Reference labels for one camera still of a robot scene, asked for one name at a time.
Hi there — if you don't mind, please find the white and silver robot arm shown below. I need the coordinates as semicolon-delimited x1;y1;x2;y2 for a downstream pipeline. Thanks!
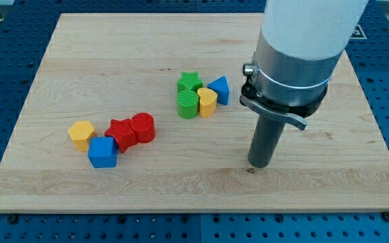
240;0;368;130

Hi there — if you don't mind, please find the green star block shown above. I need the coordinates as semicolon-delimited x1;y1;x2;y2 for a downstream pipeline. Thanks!
177;72;203;92

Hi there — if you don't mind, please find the red star block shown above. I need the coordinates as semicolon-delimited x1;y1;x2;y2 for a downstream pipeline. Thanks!
104;119;138;153

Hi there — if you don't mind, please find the blue cube block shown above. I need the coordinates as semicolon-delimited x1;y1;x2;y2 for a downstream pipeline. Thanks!
87;137;118;168

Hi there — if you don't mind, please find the green cylinder block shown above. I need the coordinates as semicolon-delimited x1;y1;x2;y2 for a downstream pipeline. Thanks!
177;90;199;119

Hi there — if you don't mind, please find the yellow heart block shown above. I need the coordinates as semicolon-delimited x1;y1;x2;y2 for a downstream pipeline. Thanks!
197;88;218;117

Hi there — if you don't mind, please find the blue triangle block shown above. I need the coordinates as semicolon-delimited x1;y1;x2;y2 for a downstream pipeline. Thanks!
207;76;230;105

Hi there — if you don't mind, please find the red cylinder block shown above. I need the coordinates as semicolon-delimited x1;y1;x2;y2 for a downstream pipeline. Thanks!
130;113;156;143

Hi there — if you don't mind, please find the wooden board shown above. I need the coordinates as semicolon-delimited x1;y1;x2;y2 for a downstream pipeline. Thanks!
0;13;389;213

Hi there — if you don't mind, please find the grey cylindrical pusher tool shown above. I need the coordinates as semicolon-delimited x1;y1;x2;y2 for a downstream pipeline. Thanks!
248;115;285;168

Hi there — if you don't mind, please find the yellow hexagon block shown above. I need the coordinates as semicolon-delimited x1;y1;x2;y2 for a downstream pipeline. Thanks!
68;120;97;152

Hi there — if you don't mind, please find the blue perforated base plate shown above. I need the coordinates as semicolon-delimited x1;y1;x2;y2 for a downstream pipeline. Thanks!
0;0;389;242

